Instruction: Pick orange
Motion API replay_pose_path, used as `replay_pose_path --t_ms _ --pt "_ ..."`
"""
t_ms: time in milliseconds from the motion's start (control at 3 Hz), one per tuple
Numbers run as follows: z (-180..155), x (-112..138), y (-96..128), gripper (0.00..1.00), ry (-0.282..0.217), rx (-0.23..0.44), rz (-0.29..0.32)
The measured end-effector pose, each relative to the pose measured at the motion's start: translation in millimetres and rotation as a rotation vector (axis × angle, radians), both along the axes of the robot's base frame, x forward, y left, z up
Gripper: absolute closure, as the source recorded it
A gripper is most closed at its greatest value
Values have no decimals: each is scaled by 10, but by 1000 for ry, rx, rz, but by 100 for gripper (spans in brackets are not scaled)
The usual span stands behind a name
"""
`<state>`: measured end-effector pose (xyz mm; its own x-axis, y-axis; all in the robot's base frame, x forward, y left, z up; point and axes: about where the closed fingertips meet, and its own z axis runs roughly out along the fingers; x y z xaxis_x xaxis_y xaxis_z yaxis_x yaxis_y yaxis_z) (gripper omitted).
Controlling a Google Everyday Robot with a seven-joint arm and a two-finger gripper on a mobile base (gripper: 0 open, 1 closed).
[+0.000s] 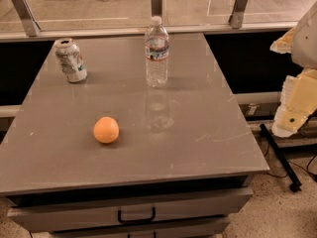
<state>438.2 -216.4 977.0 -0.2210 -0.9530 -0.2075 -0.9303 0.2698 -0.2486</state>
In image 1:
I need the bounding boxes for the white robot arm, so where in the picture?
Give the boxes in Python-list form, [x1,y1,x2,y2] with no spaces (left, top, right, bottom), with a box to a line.
[270,2,317,138]

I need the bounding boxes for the black metal stand leg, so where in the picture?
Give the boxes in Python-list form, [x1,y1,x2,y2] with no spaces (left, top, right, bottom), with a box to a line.
[260,124,302,192]

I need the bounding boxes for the grey cabinet with drawers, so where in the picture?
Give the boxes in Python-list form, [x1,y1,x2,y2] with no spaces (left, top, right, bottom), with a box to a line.
[0,34,267,238]

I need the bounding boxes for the clear plastic water bottle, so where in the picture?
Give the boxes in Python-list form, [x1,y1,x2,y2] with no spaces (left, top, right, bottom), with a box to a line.
[145,16,169,88]

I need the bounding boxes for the orange fruit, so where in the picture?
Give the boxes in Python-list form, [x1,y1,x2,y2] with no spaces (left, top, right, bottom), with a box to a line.
[93,117,119,144]

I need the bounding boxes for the silver green soda can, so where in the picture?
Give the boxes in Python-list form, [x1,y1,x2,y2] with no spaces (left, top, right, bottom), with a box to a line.
[53,38,87,83]

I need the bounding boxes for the black floor cable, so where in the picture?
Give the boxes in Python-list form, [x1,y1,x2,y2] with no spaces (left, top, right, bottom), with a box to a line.
[264,142,317,183]

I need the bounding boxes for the right metal railing bracket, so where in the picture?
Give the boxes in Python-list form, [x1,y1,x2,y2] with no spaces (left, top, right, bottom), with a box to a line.
[229,0,248,29]

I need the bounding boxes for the metal railing bracket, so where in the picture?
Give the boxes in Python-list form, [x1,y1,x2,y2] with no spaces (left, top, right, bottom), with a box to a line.
[229,0,248,29]
[11,0,41,37]
[151,0,162,16]

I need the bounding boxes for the middle metal railing bracket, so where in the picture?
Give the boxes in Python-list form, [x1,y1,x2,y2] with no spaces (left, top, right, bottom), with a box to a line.
[151,0,162,16]

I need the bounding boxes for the black drawer handle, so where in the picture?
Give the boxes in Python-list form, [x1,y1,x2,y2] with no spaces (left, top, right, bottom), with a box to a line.
[117,207,157,225]

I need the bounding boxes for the left metal railing bracket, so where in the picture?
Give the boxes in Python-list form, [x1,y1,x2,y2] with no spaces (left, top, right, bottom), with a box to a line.
[11,0,41,37]

